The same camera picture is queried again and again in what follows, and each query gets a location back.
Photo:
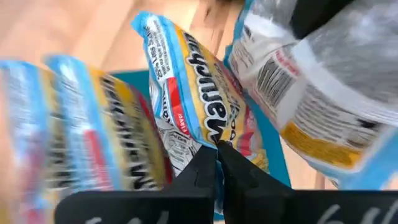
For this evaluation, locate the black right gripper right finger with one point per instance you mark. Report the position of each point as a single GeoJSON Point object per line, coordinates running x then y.
{"type": "Point", "coordinates": [264, 205]}

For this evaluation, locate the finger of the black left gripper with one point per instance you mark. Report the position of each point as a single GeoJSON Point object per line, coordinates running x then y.
{"type": "Point", "coordinates": [314, 14]}

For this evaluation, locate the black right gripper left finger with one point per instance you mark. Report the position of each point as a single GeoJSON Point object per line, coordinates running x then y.
{"type": "Point", "coordinates": [155, 208]}

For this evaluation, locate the blue-edged Maruchan noodle packet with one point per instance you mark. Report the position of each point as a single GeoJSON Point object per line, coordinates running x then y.
{"type": "Point", "coordinates": [326, 109]}
{"type": "Point", "coordinates": [192, 93]}
{"type": "Point", "coordinates": [118, 130]}
{"type": "Point", "coordinates": [21, 124]}

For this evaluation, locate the blue plastic bin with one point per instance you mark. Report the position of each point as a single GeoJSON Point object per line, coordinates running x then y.
{"type": "Point", "coordinates": [273, 149]}

